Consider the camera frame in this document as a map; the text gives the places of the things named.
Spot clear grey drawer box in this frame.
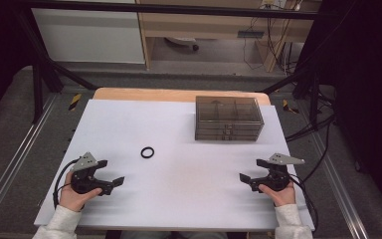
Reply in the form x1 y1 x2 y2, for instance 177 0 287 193
194 96 266 141

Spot white cabinet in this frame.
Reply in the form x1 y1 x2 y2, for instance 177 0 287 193
31 0 146 65

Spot person's left hand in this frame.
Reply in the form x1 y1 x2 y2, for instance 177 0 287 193
59 170 103 213

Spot right hand-held gripper cable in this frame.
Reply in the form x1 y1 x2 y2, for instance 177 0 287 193
287 173 319 232

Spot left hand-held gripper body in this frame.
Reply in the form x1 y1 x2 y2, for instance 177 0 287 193
70 151 104 195

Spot office chair base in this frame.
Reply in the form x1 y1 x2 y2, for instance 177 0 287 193
164 36 200 52

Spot black metal stand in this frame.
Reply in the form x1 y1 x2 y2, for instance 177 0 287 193
13 9 98 124
261 64 336 131

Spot black metal crossbar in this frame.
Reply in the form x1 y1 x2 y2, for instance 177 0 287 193
23 0 332 21

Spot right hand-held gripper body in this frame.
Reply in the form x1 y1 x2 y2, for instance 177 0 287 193
261 152 306 193

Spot light wooden desk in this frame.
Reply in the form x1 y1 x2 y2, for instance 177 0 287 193
135 0 322 74

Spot grey power strip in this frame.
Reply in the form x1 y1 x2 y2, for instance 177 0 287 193
237 30 266 39

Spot yellow black tape strip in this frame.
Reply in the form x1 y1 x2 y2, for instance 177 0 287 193
68 93 83 112
282 99 300 115

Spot hand-held gripper cable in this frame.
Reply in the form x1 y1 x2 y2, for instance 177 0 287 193
287 173 319 232
52 158 81 209

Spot wooden table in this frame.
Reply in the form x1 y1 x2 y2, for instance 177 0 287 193
93 87 272 107

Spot white foam board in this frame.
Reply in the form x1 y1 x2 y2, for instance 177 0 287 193
34 99 315 233

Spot black rubber ring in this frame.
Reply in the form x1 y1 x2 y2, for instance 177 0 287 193
140 146 155 159

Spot hanging desk cables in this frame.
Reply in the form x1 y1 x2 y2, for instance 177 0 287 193
243 0 304 74

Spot black floor cable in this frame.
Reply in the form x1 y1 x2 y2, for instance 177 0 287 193
285 114 337 185

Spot left hand-held gripper cable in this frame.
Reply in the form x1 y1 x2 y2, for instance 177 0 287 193
52 158 81 209

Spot aluminium floor rail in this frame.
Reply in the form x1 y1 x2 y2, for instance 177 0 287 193
310 131 370 239
0 94 60 228

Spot person's right hand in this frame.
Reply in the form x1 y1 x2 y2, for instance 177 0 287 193
258 181 296 208

